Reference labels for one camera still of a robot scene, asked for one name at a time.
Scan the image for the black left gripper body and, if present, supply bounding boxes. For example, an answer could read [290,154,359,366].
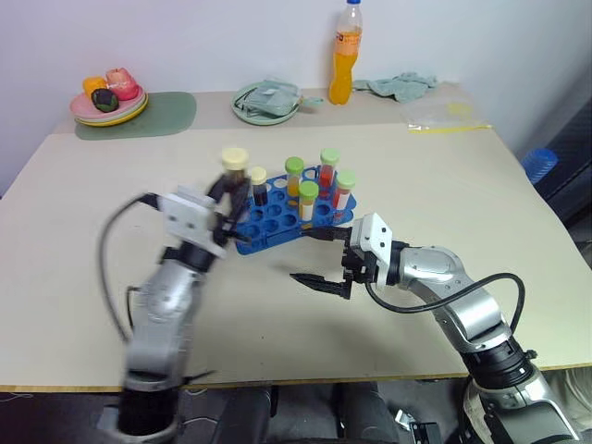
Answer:
[211,210,254,247]

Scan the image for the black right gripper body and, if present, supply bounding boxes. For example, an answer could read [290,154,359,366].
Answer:
[340,240,378,286]

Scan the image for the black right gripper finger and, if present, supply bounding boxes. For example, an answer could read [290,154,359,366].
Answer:
[289,272,353,302]
[302,224,355,244]

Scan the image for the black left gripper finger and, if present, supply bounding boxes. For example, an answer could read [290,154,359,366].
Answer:
[229,181,253,224]
[205,172,232,205]

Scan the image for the large cream-capped dark test tube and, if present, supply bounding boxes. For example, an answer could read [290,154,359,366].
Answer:
[220,147,252,204]

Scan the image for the small cream-capped dark test tube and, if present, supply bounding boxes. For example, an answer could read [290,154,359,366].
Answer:
[249,166,271,207]

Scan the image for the blue test tube rack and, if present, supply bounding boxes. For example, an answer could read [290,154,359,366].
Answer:
[234,168,359,257]

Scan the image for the green-capped orange test tube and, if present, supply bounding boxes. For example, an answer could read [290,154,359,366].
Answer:
[283,156,304,198]

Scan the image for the green-capped red test tube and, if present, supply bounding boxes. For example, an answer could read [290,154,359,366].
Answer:
[318,147,341,200]

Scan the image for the green-capped yellow and white tube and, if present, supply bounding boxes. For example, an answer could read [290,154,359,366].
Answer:
[298,180,320,224]

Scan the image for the green-capped red and white tube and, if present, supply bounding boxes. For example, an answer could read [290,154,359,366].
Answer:
[333,169,358,216]

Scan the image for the green placemat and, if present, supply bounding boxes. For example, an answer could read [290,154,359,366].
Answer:
[74,91,198,142]

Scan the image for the folded grey-green pouch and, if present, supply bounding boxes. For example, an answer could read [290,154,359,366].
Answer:
[239,81,300,117]

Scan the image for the light green plate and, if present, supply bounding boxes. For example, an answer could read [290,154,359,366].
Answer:
[72,94,148,124]

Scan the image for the yellow plate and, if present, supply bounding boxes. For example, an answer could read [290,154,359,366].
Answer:
[75,94,151,129]

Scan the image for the dark rounded shape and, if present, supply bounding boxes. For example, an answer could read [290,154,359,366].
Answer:
[329,382,401,444]
[216,385,281,444]

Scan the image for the pink toy apple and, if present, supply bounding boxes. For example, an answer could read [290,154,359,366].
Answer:
[104,67,141,101]

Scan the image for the dark toy avocado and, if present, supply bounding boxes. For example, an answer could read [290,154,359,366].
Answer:
[90,87,119,113]

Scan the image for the pink plate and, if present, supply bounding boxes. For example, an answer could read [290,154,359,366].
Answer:
[69,85,146,120]

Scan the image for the clear zip bag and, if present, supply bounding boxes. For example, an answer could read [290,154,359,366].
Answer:
[400,97,493,136]

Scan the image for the crumpled green towel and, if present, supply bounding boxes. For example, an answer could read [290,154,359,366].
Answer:
[352,70,441,105]

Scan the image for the orange soda bottle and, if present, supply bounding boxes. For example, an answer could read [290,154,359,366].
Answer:
[327,0,364,107]

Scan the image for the orange toy pepper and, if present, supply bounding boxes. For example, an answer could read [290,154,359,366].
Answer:
[81,75,108,96]

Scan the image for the blue stacked cups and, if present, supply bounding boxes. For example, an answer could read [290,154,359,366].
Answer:
[522,147,560,187]

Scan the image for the black chair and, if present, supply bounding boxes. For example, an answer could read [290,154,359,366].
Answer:
[535,90,592,270]

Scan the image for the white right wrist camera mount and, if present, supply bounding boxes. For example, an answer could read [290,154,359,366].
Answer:
[348,212,395,286]

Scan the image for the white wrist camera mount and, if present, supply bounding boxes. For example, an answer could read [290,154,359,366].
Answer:
[348,212,395,286]
[161,183,230,259]

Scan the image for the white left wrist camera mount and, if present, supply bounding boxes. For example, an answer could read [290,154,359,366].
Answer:
[161,183,230,259]

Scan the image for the green round plate with handle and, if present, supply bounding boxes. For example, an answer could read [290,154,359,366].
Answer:
[230,80,326,127]

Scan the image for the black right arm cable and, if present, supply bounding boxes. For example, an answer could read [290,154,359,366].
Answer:
[364,272,527,335]

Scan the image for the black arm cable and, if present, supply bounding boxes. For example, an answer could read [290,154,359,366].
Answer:
[98,191,164,344]
[364,272,527,335]

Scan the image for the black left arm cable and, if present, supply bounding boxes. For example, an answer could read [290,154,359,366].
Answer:
[98,191,164,344]

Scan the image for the black and metal bracket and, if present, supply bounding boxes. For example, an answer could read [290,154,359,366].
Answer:
[394,408,441,444]

